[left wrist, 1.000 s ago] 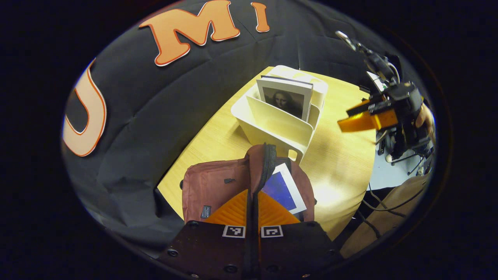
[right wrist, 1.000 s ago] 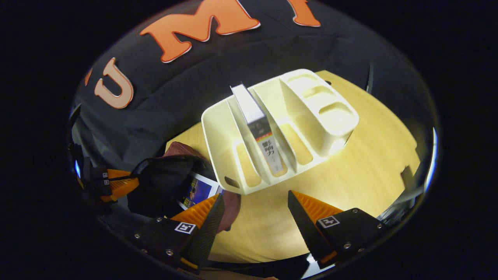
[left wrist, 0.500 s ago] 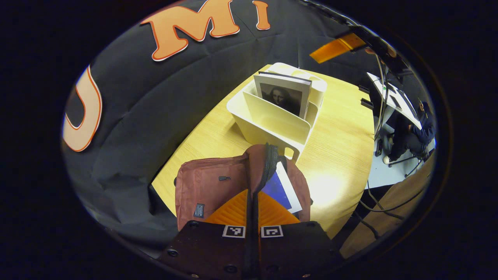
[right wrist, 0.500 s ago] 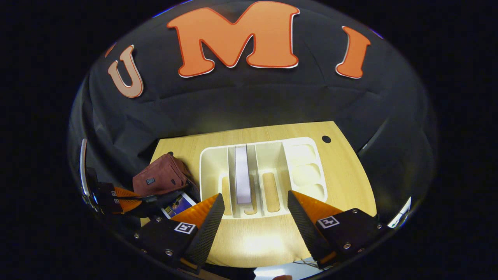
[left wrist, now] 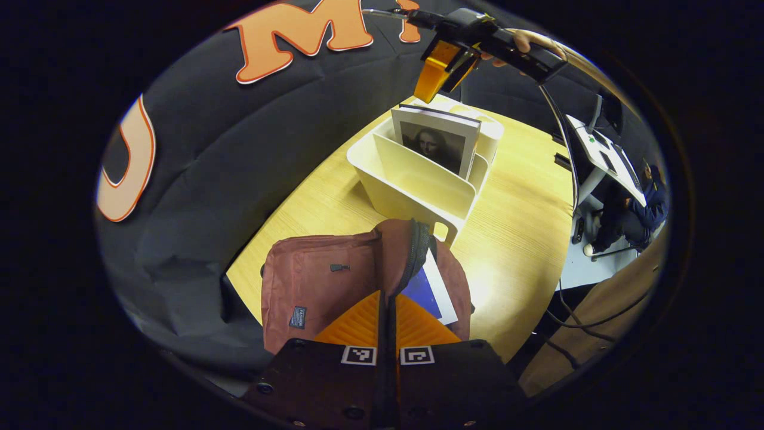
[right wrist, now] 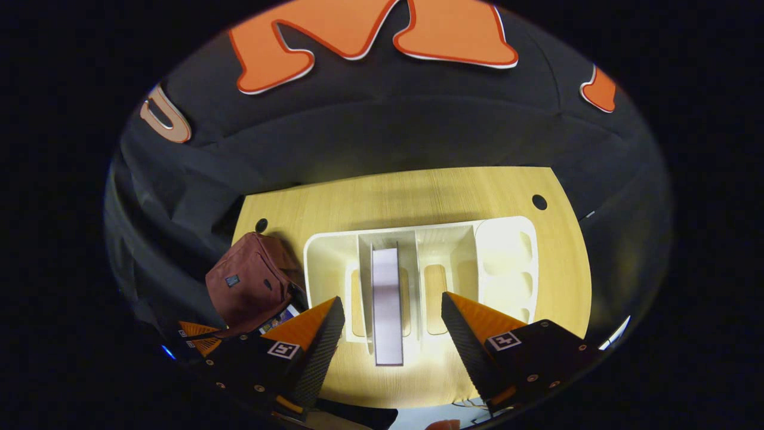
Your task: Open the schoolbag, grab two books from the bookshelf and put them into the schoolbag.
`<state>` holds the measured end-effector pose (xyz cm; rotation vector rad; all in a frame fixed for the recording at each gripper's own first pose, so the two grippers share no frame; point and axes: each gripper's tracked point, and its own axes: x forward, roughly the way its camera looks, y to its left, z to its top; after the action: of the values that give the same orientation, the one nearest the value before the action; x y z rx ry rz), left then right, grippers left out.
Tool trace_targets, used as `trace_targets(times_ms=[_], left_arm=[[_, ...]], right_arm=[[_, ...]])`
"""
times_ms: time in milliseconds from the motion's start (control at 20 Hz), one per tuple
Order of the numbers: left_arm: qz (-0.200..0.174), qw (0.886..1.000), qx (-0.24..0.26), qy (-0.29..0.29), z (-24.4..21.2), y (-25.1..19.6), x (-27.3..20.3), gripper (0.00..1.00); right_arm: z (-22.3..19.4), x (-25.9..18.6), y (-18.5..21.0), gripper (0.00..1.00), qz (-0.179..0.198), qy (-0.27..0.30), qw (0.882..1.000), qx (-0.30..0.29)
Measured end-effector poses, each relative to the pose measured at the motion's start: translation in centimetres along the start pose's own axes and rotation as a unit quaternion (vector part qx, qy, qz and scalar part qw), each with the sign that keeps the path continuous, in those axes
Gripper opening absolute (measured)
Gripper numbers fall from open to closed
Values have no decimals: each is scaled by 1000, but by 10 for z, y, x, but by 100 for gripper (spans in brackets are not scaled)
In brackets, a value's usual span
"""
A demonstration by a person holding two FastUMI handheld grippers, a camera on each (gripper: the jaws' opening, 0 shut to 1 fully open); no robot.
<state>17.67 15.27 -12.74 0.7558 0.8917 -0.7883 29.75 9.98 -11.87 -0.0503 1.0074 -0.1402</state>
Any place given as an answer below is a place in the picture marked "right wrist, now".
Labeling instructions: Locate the dark red schoolbag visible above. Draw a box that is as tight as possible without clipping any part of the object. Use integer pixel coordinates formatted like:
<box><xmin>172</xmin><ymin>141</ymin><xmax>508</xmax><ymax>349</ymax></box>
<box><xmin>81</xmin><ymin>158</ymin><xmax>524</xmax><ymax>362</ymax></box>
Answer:
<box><xmin>205</xmin><ymin>232</ymin><xmax>308</xmax><ymax>338</ymax></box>

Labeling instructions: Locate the blue spine book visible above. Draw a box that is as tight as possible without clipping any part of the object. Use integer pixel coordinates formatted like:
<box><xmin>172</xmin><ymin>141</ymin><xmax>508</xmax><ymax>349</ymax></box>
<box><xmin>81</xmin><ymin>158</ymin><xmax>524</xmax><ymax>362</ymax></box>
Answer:
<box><xmin>260</xmin><ymin>305</ymin><xmax>301</xmax><ymax>334</ymax></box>

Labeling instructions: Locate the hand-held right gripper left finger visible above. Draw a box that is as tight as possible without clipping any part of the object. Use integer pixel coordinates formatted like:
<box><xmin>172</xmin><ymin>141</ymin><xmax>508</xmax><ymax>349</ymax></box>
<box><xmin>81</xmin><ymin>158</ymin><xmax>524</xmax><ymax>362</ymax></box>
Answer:
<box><xmin>206</xmin><ymin>296</ymin><xmax>347</xmax><ymax>414</ymax></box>

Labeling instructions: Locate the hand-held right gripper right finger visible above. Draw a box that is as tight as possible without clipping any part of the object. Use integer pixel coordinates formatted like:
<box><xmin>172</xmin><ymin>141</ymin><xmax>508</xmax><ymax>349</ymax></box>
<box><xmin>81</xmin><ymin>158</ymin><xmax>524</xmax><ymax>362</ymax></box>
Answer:
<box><xmin>440</xmin><ymin>291</ymin><xmax>603</xmax><ymax>416</ymax></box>

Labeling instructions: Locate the grey white spine book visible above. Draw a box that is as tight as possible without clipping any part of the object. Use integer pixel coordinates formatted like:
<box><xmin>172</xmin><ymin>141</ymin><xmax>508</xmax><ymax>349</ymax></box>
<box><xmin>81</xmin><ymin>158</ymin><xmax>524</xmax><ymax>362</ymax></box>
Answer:
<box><xmin>370</xmin><ymin>242</ymin><xmax>405</xmax><ymax>366</ymax></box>

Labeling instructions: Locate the white plastic bookshelf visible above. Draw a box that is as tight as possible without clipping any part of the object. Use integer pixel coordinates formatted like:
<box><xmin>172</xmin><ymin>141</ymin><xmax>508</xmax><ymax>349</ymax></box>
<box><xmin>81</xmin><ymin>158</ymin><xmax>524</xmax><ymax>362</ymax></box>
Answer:
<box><xmin>303</xmin><ymin>216</ymin><xmax>540</xmax><ymax>359</ymax></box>

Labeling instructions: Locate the black backdrop cloth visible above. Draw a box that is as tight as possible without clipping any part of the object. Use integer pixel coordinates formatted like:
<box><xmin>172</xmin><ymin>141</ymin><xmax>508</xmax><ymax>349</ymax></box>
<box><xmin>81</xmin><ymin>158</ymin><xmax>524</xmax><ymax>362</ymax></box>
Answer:
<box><xmin>104</xmin><ymin>0</ymin><xmax>672</xmax><ymax>359</ymax></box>

